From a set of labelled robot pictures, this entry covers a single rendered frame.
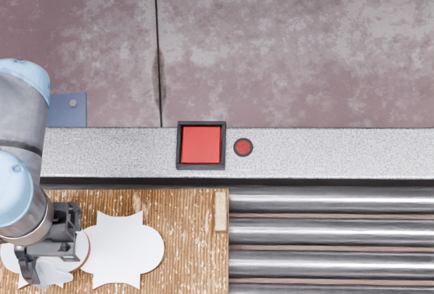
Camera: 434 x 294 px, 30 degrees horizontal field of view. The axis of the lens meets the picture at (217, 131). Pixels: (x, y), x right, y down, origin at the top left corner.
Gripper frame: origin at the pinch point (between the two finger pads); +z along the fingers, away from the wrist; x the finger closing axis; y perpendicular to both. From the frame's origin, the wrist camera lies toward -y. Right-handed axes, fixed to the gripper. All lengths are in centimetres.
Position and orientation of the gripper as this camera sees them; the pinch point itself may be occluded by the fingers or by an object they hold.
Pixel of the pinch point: (44, 249)
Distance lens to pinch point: 123.5
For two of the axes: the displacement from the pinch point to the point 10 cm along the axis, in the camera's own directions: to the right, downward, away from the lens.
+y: 10.0, 0.0, -0.2
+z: 0.2, 3.4, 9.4
